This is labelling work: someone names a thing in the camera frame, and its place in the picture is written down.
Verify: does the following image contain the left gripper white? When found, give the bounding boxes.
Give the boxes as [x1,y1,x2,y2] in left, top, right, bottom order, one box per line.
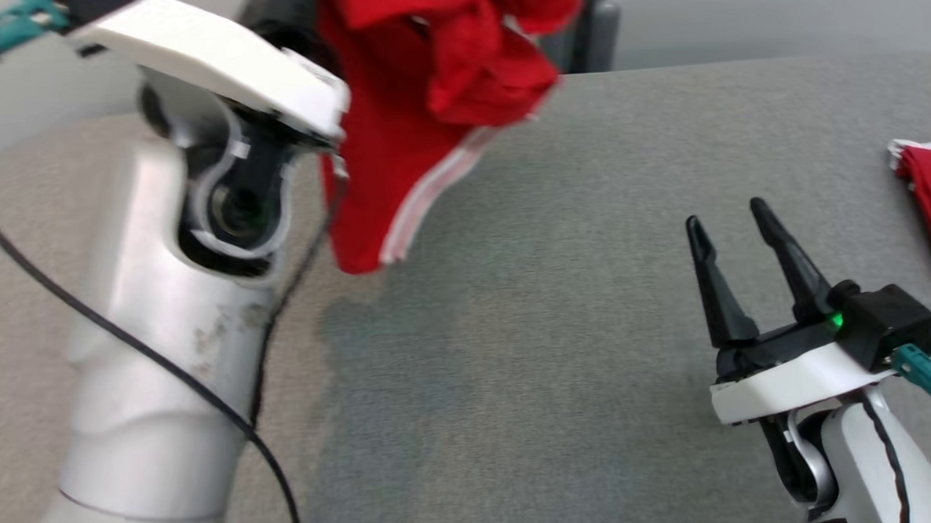
[69,0,352,152]

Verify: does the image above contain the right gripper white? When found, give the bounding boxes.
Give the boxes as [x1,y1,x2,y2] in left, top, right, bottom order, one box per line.
[685,191,901,428]

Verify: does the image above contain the red shorts thin white stripes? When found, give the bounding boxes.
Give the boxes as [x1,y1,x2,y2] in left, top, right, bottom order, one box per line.
[312,0,594,278]

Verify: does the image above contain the left camera cable teal connector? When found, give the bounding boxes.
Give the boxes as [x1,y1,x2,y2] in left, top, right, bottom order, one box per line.
[0,0,303,523]

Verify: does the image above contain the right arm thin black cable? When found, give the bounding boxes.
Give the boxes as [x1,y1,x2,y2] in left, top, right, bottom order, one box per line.
[859,394,914,523]

